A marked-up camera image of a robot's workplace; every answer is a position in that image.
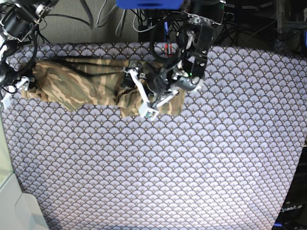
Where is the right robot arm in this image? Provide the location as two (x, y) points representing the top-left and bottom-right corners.
(0, 0), (58, 93)

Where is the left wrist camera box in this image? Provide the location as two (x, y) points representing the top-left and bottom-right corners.
(139, 104), (159, 121)

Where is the blue clamp right edge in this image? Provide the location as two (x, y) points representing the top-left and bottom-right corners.
(300, 30), (307, 55)

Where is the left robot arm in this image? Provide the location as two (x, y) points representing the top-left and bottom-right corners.
(117, 0), (225, 109)

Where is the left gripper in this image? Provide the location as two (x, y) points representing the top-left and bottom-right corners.
(123, 61), (179, 108)

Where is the purple fan-pattern table cloth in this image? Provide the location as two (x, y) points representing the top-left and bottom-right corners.
(1, 46), (307, 230)

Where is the white plastic bin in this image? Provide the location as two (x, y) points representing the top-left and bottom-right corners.
(0, 124), (49, 230)

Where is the black OpenArm box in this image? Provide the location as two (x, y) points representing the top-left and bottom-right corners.
(272, 147), (307, 230)

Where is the camouflage T-shirt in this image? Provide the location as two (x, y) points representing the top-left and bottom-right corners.
(21, 57), (187, 119)

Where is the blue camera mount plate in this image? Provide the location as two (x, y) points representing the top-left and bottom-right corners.
(116, 0), (184, 10)

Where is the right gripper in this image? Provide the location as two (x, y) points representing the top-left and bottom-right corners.
(0, 76), (35, 94)

